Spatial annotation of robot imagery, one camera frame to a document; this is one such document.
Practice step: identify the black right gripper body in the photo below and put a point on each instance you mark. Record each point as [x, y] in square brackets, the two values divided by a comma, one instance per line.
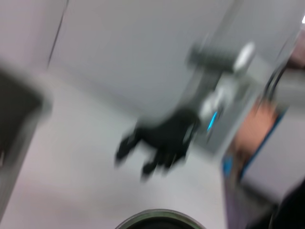
[171, 133]

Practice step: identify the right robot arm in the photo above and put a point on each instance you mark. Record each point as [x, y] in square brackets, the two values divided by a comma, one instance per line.
[214, 105]

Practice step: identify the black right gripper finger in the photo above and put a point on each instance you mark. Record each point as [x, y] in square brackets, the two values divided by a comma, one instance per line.
[126, 148]
[150, 169]

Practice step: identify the orange box blue edge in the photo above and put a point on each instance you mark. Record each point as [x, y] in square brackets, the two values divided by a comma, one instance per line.
[255, 133]

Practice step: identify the grey perforated plastic basket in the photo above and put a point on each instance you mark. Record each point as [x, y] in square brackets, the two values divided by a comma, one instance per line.
[16, 114]

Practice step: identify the glass teacup black sleeve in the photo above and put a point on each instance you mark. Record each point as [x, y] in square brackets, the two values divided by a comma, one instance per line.
[157, 214]

